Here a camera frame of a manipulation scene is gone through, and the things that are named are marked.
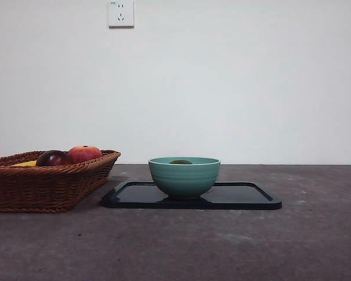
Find teal ceramic bowl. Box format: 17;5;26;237
147;157;222;200

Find black rectangular tray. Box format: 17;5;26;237
101;180;283;210

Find red apple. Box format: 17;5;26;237
67;145;103;163

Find dark purple plum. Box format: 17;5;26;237
36;149;74;167

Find brown wicker basket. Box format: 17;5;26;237
0;149;122;213

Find yellow banana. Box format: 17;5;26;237
11;159;38;167

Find white wall socket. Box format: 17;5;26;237
108;0;135;29

